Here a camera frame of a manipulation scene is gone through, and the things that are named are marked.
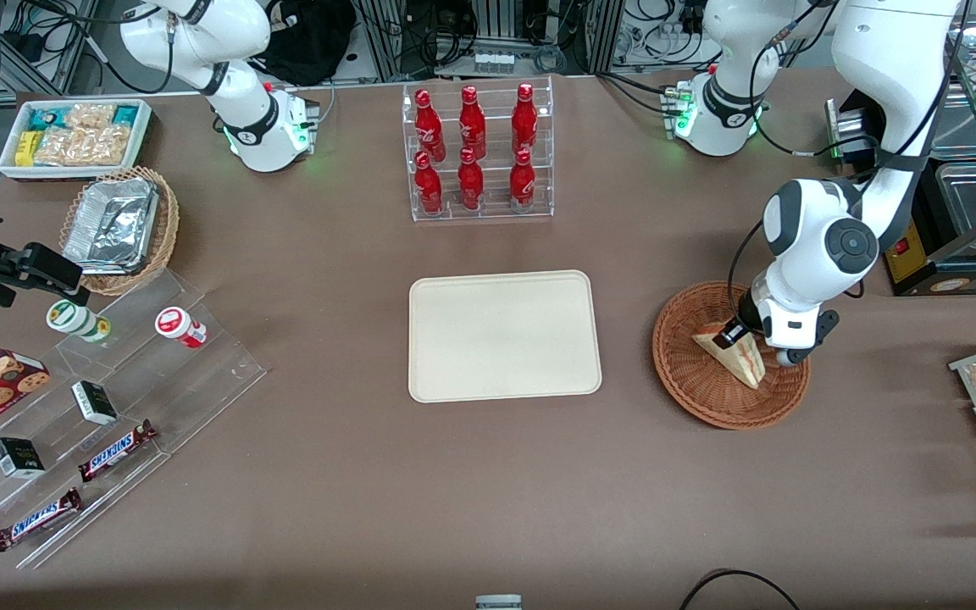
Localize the triangular sandwich wedge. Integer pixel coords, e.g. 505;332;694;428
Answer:
691;320;767;391

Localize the round brown wicker basket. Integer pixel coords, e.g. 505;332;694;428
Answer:
652;280;812;430

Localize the silver foil tray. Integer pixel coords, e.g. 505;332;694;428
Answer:
62;176;160;275

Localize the tan oval wicker basket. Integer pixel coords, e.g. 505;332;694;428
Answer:
58;165;180;297

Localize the beige rectangular tray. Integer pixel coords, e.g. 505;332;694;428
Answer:
408;269;603;404

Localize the green lid white cup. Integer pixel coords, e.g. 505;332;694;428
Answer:
46;298;113;344

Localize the white plastic snack bin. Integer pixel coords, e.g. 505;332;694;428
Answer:
0;98;153;183

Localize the clear rice cracker bag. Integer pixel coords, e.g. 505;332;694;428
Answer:
81;125;131;167
33;127;86;167
64;103;116;131

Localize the red lid white cup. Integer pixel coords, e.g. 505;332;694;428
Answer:
155;307;208;350

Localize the small black box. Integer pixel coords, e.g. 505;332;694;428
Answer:
71;380;119;426
0;436;46;480

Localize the black food warmer machine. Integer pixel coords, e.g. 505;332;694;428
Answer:
825;13;976;297

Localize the clear acrylic stepped display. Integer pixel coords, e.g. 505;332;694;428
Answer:
0;269;269;570

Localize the brown Snickers bar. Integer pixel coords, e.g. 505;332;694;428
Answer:
0;487;84;553
77;419;158;484

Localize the red soda bottle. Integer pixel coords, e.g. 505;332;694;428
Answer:
457;85;487;160
413;151;445;215
457;147;485;211
511;82;539;155
414;88;446;162
509;147;536;213

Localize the clear acrylic bottle rack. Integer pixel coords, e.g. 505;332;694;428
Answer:
401;75;555;224

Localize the black fabric bag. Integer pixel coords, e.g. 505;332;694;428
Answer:
252;0;358;87

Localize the black looped cable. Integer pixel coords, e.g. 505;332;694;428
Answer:
679;569;802;610

